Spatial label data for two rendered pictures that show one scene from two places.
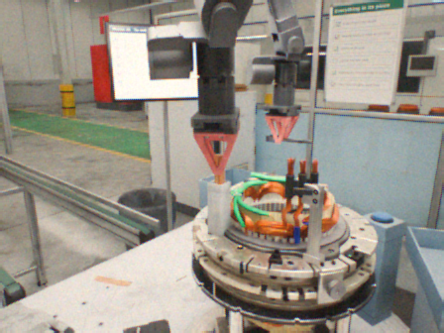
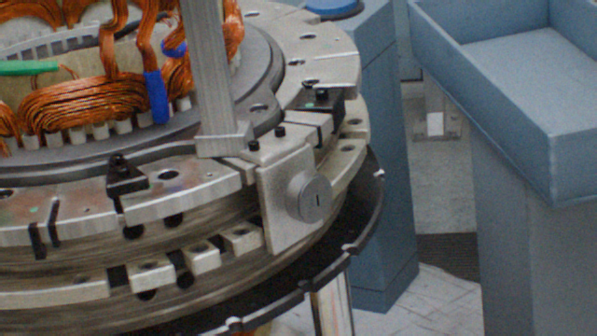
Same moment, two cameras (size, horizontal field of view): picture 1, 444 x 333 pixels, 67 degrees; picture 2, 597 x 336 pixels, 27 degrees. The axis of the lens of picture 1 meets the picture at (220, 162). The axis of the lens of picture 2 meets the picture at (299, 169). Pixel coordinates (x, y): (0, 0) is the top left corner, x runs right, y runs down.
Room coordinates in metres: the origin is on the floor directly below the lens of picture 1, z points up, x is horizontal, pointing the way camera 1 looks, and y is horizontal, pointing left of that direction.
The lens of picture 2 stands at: (-0.08, 0.10, 1.36)
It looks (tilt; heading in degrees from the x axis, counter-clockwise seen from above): 26 degrees down; 332
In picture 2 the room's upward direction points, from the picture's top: 8 degrees counter-clockwise
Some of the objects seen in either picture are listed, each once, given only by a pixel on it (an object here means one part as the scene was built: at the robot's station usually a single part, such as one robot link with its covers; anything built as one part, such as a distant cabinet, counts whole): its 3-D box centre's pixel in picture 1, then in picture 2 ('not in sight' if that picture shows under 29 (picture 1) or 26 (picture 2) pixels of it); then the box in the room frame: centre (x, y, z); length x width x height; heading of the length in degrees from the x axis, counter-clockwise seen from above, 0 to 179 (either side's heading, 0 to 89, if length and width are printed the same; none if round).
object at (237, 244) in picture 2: (308, 291); (240, 237); (0.42, -0.13, 1.06); 0.02 x 0.02 x 0.01; 6
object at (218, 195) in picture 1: (219, 207); not in sight; (0.53, 0.00, 1.14); 0.03 x 0.03 x 0.09; 56
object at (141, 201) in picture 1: (148, 221); not in sight; (2.12, 0.49, 0.39); 0.39 x 0.39 x 0.35
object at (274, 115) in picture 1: (281, 125); not in sight; (0.90, -0.16, 1.22); 0.07 x 0.07 x 0.09; 54
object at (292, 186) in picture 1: (302, 184); not in sight; (0.45, -0.11, 1.21); 0.04 x 0.04 x 0.03; 56
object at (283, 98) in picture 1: (283, 98); not in sight; (0.90, -0.17, 1.29); 0.10 x 0.07 x 0.07; 144
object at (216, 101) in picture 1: (216, 100); not in sight; (0.53, 0.01, 1.32); 0.10 x 0.07 x 0.07; 173
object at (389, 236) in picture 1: (375, 268); (350, 156); (0.72, -0.37, 0.91); 0.07 x 0.07 x 0.25; 30
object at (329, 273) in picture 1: (327, 281); (280, 190); (0.42, -0.15, 1.07); 0.04 x 0.02 x 0.05; 104
